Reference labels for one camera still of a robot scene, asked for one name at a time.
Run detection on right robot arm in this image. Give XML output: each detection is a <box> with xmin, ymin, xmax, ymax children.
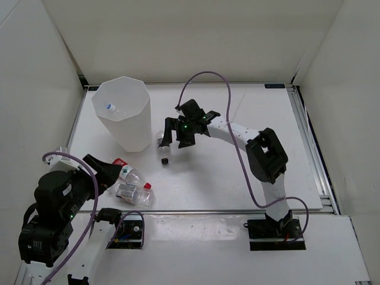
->
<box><xmin>160</xmin><ymin>99</ymin><xmax>293</xmax><ymax>238</ymax></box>

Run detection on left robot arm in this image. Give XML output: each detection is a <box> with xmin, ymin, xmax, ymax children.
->
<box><xmin>18</xmin><ymin>151</ymin><xmax>125</xmax><ymax>284</ymax></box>

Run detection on white octagonal bin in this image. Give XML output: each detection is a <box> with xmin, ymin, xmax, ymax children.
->
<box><xmin>91</xmin><ymin>77</ymin><xmax>152</xmax><ymax>153</ymax></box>

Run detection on black label plastic bottle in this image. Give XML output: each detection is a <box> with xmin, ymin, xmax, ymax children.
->
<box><xmin>156</xmin><ymin>130</ymin><xmax>171</xmax><ymax>166</ymax></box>

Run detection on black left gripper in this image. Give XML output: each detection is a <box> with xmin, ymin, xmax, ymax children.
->
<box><xmin>63</xmin><ymin>153</ymin><xmax>122</xmax><ymax>219</ymax></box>

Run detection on white cap crushed bottle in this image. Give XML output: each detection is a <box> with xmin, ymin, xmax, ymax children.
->
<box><xmin>116</xmin><ymin>183</ymin><xmax>155</xmax><ymax>208</ymax></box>

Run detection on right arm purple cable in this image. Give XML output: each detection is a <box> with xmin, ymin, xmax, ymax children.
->
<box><xmin>175</xmin><ymin>71</ymin><xmax>309</xmax><ymax>243</ymax></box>

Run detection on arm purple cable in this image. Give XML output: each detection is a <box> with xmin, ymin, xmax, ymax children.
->
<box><xmin>175</xmin><ymin>71</ymin><xmax>309</xmax><ymax>243</ymax></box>
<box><xmin>41</xmin><ymin>151</ymin><xmax>145</xmax><ymax>285</ymax></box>

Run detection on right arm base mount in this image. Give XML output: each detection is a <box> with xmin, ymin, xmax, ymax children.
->
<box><xmin>243</xmin><ymin>218</ymin><xmax>306</xmax><ymax>251</ymax></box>

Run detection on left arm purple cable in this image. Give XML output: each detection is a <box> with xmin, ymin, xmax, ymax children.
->
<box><xmin>41</xmin><ymin>151</ymin><xmax>145</xmax><ymax>285</ymax></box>

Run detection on clear unlabelled plastic bottle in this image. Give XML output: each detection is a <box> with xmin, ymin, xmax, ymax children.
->
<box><xmin>106</xmin><ymin>104</ymin><xmax>120</xmax><ymax>114</ymax></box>

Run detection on red label plastic bottle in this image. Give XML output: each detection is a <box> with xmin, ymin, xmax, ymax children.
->
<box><xmin>112</xmin><ymin>158</ymin><xmax>151</xmax><ymax>189</ymax></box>

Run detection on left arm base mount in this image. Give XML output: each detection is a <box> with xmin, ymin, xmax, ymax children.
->
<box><xmin>107</xmin><ymin>214</ymin><xmax>145</xmax><ymax>250</ymax></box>

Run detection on blue label sticker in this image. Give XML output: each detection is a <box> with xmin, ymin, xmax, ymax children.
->
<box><xmin>264</xmin><ymin>84</ymin><xmax>286</xmax><ymax>89</ymax></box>

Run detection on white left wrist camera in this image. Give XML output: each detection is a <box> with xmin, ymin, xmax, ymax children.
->
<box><xmin>43</xmin><ymin>154</ymin><xmax>83</xmax><ymax>172</ymax></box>

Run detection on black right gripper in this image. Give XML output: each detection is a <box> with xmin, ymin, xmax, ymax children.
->
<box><xmin>161</xmin><ymin>118</ymin><xmax>197</xmax><ymax>149</ymax></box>

